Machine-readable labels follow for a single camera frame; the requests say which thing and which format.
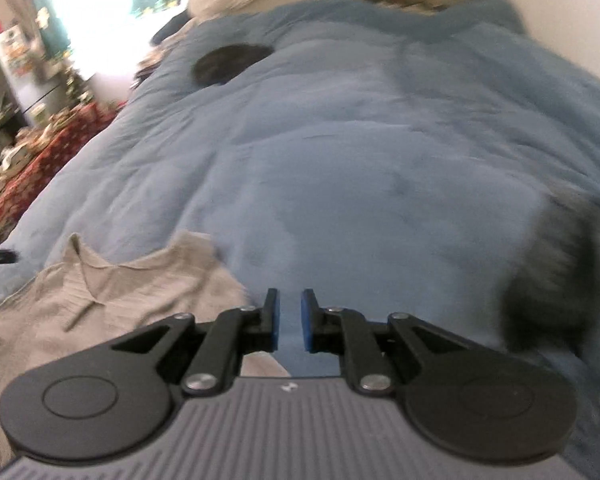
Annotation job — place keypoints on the cluttered shelf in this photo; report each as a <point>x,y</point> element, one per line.
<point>15,75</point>

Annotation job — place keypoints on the blue blanket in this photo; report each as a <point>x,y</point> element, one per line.
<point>360,160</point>

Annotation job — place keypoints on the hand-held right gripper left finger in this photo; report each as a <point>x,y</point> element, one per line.
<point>275,318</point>

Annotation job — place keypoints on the dark blue cloth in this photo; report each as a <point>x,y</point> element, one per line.
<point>172,24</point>

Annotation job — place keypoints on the patterned pillow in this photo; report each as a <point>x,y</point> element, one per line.
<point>405,1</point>

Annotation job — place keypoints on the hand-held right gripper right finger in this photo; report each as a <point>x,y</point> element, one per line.
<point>306,319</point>

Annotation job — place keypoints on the dark grey cloth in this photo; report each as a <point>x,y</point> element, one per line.
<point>560,280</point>

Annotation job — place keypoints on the red patterned tablecloth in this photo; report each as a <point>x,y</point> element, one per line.
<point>40,170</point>

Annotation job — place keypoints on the beige knit sweater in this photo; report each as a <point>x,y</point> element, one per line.
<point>145,290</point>

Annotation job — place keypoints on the black round cloth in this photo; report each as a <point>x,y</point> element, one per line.
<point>227,62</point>

